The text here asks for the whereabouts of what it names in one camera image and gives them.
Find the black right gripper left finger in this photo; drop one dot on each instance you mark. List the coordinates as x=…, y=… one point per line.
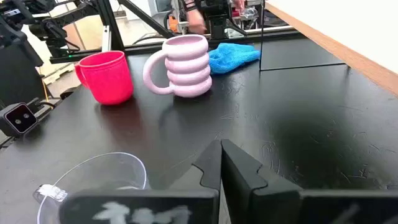
x=205, y=174

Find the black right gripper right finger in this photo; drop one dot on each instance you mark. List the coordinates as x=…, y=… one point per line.
x=242, y=186

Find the pink ribbed ceramic mug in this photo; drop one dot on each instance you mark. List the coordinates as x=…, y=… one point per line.
x=186, y=68

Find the clear glass cup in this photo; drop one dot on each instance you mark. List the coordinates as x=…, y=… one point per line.
x=93, y=174

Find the red plastic mug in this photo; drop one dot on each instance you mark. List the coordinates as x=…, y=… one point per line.
x=109, y=81

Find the black background robot arm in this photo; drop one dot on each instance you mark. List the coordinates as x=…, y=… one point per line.
x=217, y=21

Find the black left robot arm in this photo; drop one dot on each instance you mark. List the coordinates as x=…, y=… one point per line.
x=18, y=71

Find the blue microfibre cloth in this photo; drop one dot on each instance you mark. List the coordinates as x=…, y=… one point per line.
x=230, y=57

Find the person's hand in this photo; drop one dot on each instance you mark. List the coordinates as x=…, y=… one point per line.
x=239, y=4
x=196, y=21

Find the black metal rig frame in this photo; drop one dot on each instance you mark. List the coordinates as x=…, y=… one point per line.
x=112, y=31

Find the small black camera box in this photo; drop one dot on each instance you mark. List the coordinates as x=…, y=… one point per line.
x=20, y=119

